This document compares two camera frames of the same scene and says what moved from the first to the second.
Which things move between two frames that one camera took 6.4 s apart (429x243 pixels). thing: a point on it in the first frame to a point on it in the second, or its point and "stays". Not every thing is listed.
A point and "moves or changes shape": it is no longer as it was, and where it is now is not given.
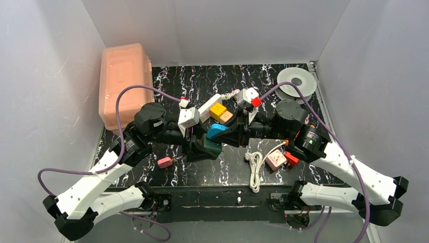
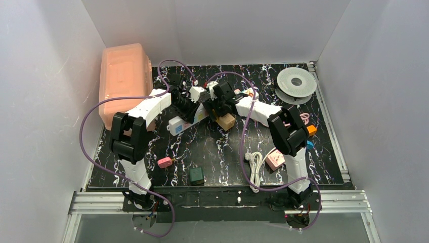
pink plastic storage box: [122, 65] stays
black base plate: [217, 205] stays
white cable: [255, 160] stays
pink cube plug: [164, 162] stays
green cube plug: [214, 147] to [196, 176]
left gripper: [191, 145] to [187, 109]
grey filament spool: [304, 80] stays
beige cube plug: [225, 117] stays
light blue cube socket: [215, 128] moves or changes shape
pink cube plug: [275, 160] stays
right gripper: [244, 130] to [216, 110]
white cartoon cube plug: [245, 95] stays
